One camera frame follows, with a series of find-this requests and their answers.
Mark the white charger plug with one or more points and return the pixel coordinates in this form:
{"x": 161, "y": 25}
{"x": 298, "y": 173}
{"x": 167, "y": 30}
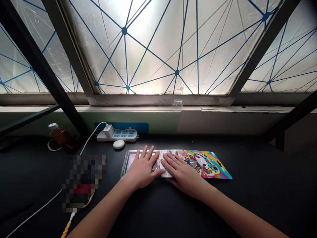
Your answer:
{"x": 108, "y": 131}

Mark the clear plastic cup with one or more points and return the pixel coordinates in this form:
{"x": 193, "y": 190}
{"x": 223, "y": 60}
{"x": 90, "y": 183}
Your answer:
{"x": 177, "y": 105}

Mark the clear plastic blister case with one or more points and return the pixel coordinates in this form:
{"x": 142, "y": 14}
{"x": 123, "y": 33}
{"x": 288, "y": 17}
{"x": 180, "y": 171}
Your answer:
{"x": 128, "y": 162}

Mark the brown drink bottle white cap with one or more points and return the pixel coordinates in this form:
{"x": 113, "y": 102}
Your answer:
{"x": 62, "y": 138}

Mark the black metal frame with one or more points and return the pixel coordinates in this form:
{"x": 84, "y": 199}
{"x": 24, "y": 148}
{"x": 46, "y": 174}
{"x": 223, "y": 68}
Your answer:
{"x": 42, "y": 69}
{"x": 289, "y": 121}

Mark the person's left hand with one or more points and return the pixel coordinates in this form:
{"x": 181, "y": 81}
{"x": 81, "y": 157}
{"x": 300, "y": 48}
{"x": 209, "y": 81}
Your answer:
{"x": 141, "y": 172}

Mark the white oval earbud case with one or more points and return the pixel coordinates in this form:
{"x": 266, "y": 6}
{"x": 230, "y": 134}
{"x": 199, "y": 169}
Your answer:
{"x": 119, "y": 144}

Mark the colourful cartoon print card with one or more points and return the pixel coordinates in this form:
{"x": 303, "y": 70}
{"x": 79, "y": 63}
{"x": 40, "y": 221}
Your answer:
{"x": 210, "y": 166}

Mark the frosted window blue line pattern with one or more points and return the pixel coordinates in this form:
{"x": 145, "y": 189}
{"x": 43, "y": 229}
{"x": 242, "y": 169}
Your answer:
{"x": 158, "y": 49}

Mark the blue rectangular wall plate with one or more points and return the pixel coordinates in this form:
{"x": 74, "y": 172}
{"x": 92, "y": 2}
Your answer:
{"x": 138, "y": 127}

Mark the person's right hand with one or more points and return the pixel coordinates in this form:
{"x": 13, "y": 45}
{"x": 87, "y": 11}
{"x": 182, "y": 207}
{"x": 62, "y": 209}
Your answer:
{"x": 184, "y": 174}

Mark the white power strip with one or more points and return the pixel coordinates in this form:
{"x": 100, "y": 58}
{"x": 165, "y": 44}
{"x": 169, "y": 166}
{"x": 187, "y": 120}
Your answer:
{"x": 125, "y": 135}

